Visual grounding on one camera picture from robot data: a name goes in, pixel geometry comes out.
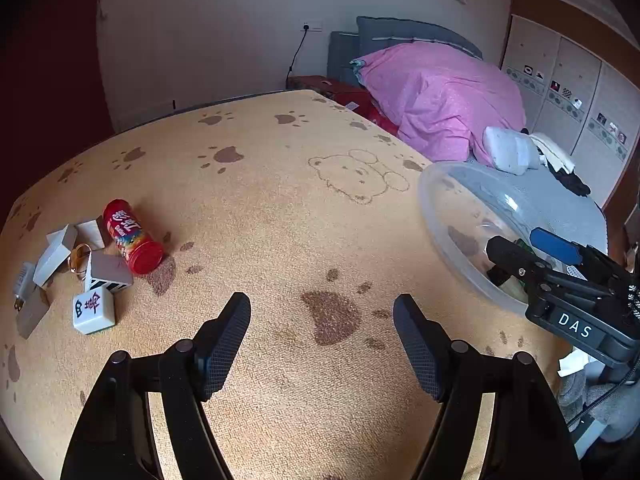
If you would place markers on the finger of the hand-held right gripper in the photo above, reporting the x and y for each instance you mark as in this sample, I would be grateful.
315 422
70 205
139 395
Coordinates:
505 252
555 245

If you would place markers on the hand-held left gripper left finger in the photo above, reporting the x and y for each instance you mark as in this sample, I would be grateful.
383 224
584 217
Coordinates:
225 350

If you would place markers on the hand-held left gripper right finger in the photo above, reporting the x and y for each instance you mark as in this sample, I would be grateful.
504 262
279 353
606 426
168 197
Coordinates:
420 350

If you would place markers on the clear plastic basin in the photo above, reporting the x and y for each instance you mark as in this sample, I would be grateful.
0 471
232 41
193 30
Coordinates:
465 200

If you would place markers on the red snack can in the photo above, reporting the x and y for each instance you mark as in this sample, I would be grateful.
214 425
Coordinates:
132 240

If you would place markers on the long white rectangular block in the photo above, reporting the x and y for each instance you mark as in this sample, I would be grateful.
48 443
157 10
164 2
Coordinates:
47 266

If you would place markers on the white USB charger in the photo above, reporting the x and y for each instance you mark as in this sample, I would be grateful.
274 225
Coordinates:
23 277

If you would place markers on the person's right hand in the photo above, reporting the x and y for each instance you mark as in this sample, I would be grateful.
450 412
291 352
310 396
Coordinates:
577 392

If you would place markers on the grey bed sheet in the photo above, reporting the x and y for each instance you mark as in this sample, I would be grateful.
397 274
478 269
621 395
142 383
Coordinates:
560 205

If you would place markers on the black clothing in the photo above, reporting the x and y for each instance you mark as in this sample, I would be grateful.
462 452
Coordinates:
570 180

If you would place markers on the cream clothing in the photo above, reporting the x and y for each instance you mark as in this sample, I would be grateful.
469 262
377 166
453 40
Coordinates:
550 150

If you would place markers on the white folded cloth bundle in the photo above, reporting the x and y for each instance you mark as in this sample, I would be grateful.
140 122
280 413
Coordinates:
510 152

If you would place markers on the white mahjong tile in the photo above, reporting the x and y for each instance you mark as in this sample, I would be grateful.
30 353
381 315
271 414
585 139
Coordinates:
92 310

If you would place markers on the white box with black stripes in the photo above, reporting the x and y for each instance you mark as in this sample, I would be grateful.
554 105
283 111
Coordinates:
107 272

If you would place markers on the yellow paw print blanket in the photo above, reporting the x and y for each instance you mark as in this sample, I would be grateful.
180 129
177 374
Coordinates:
280 220

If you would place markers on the pink duvet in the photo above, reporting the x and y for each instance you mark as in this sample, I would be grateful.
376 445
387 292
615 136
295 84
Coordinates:
440 100

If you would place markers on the grey bed headboard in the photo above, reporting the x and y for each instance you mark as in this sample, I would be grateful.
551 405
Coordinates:
410 35

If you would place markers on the teal patterned pillow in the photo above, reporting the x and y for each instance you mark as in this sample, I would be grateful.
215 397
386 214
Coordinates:
357 66

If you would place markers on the red cardboard box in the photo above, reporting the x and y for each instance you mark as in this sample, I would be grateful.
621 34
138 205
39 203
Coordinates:
330 87

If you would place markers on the red quilted mattress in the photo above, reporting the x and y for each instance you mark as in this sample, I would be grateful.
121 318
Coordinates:
50 60

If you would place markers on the white wardrobe with brown frame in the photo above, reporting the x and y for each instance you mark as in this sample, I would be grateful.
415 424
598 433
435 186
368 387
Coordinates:
565 85

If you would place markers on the white wall socket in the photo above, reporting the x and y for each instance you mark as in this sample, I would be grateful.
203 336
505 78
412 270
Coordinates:
312 26

